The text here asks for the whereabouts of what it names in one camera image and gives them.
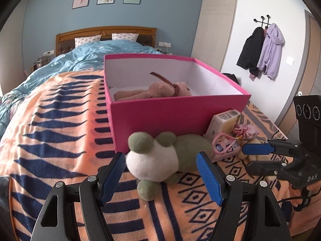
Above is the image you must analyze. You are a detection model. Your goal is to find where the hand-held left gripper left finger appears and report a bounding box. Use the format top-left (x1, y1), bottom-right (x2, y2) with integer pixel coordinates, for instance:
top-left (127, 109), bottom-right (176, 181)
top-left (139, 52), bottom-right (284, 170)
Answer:
top-left (31, 152), bottom-right (126, 241)

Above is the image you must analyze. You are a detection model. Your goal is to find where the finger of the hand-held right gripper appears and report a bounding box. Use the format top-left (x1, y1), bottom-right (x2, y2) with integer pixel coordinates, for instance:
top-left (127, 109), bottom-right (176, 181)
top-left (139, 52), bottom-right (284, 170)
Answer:
top-left (241, 138), bottom-right (305, 160)
top-left (246, 156), bottom-right (305, 180)

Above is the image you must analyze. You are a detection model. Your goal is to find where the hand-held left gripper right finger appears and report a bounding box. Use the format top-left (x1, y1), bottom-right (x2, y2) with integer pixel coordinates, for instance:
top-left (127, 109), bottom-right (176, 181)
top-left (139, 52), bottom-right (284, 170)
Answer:
top-left (196, 151), bottom-right (293, 241)

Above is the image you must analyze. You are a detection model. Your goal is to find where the teddy bear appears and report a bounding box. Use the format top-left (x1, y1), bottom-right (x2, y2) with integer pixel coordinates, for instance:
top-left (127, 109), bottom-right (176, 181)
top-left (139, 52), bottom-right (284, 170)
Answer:
top-left (232, 124), bottom-right (261, 160)

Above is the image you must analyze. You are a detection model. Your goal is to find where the floral tissue pack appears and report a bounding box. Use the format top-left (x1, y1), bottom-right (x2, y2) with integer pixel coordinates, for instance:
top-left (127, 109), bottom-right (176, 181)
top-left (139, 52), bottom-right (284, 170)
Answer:
top-left (211, 133), bottom-right (242, 163)

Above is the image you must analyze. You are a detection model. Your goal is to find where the green frog plush toy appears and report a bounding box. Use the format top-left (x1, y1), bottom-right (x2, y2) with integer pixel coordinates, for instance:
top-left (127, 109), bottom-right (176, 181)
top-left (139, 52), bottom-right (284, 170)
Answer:
top-left (125, 131), bottom-right (213, 201)

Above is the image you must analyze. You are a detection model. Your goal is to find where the yellow tissue pack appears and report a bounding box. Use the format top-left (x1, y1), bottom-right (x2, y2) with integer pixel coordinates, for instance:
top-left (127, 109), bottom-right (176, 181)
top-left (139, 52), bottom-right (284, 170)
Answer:
top-left (206, 109), bottom-right (242, 141)

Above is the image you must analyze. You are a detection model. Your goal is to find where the pink cardboard box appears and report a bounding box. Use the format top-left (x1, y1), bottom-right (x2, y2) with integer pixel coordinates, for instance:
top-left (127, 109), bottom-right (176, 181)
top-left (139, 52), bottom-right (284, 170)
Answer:
top-left (104, 54), bottom-right (252, 153)

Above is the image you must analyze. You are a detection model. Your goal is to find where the orange patterned blanket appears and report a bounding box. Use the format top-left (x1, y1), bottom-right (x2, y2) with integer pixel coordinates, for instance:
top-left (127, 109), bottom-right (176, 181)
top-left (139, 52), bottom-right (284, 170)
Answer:
top-left (0, 69), bottom-right (293, 241)

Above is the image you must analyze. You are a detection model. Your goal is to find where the wooden door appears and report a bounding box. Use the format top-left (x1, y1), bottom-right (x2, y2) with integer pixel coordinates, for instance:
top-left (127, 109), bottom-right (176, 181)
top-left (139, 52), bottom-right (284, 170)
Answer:
top-left (276, 9), bottom-right (321, 141)

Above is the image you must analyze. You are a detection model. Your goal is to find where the dark cloth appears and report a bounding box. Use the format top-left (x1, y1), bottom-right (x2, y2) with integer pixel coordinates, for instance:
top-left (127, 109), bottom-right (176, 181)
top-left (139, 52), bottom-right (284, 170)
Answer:
top-left (222, 73), bottom-right (241, 86)

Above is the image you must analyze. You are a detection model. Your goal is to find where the purple jacket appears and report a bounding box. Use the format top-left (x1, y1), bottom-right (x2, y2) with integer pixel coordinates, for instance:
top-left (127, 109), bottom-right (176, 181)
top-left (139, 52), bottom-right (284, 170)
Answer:
top-left (249, 23), bottom-right (285, 81)

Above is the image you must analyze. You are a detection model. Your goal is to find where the black jacket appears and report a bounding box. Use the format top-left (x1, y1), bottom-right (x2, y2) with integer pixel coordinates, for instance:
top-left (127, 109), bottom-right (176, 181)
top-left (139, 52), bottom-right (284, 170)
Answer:
top-left (236, 27), bottom-right (265, 76)

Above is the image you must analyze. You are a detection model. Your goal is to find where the beige wardrobe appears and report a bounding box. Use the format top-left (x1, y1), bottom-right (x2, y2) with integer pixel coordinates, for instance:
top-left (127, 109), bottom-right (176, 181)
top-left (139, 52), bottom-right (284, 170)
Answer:
top-left (191, 0), bottom-right (239, 72)

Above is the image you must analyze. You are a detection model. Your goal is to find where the blue floral duvet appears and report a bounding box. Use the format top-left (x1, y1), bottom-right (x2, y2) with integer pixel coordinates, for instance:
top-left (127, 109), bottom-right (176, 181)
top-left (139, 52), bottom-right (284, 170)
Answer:
top-left (0, 40), bottom-right (166, 131)

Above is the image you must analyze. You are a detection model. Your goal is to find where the cluttered bedside table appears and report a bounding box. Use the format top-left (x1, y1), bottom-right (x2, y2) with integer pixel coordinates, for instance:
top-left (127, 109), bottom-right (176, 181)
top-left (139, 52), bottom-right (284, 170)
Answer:
top-left (31, 55), bottom-right (51, 72)

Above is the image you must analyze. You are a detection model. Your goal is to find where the white spotted pillow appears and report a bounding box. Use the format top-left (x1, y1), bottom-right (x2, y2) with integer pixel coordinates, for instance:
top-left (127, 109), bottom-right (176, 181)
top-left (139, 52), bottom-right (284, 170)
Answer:
top-left (74, 36), bottom-right (102, 47)
top-left (112, 33), bottom-right (139, 41)

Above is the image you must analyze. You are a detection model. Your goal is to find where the wooden headboard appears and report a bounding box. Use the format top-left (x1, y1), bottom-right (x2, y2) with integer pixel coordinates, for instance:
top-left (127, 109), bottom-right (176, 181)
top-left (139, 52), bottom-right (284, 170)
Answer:
top-left (56, 26), bottom-right (157, 56)

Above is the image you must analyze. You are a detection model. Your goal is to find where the black cable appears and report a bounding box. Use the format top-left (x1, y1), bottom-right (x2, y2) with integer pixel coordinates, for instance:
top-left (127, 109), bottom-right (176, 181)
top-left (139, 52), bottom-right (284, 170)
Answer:
top-left (276, 188), bottom-right (311, 212)

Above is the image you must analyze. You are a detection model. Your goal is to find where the black wall coat rack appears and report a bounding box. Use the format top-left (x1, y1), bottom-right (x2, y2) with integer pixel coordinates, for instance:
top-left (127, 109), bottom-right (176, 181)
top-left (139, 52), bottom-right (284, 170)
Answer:
top-left (254, 15), bottom-right (272, 28)

